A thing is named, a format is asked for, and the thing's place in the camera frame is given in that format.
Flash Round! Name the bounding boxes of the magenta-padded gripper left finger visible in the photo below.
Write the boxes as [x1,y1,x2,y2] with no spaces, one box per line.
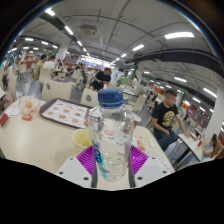
[54,145,98,189]

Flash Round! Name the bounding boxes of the white paper slip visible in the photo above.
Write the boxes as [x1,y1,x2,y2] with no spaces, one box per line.
[4,104,21,118]

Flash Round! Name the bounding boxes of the cream mug with pretzel handle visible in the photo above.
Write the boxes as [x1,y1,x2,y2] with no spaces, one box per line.
[71,128,93,157]

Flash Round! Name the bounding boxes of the red flat packet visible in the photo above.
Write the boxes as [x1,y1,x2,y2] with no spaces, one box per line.
[0,112,10,128]

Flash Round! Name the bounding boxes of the small white sachet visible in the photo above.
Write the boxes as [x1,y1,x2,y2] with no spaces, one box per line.
[148,138,158,150]

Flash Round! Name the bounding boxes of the white side table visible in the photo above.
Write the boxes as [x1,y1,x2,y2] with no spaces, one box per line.
[178,133,205,163]

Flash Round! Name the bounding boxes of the clear blue-capped water bottle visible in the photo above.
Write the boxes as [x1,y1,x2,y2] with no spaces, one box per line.
[87,88,135,183]

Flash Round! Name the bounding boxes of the brown tray with paper liner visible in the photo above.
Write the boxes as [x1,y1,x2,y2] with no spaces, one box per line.
[38,98,93,130]

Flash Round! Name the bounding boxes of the clear food wrapper with snacks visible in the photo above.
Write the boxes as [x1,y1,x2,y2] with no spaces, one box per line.
[18,96,42,122]

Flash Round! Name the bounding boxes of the red ketchup packet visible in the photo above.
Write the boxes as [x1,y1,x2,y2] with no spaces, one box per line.
[136,139,146,152]

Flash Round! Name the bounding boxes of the beige chairs group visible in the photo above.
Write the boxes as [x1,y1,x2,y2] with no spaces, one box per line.
[6,63,149,114]

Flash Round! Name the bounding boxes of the ceiling lights group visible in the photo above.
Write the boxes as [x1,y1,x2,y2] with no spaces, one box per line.
[6,7,224,116]

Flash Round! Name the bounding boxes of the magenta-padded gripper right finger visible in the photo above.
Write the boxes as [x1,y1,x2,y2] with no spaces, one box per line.
[128,145,172,189]

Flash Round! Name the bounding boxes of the ceiling air conditioning unit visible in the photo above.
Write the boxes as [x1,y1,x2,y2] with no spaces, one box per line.
[79,23,98,37]

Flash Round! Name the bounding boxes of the person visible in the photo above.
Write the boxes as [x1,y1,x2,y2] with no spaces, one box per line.
[32,53,48,81]
[201,133,223,160]
[42,54,60,81]
[89,67,112,92]
[150,89,191,152]

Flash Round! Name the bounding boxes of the beige chair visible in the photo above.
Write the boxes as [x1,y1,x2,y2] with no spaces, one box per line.
[41,79,76,102]
[79,87,101,108]

